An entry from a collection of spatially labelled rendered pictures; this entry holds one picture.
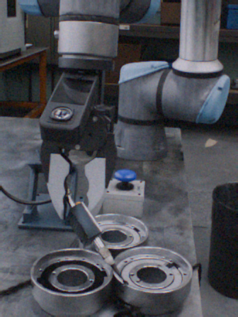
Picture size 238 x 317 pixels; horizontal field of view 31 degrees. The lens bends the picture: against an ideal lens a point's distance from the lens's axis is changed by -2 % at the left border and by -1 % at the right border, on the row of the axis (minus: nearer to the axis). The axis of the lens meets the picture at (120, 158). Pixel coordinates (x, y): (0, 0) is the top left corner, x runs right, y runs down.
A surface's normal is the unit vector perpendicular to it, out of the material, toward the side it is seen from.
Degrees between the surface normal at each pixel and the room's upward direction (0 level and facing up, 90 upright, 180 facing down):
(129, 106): 90
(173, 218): 0
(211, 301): 0
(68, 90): 23
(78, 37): 82
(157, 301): 90
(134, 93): 90
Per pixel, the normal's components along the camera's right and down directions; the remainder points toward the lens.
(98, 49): 0.42, 0.23
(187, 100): -0.46, 0.40
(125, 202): -0.10, 0.33
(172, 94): -0.45, 0.14
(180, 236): 0.04, -0.94
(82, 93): 0.03, -0.73
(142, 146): 0.03, 0.04
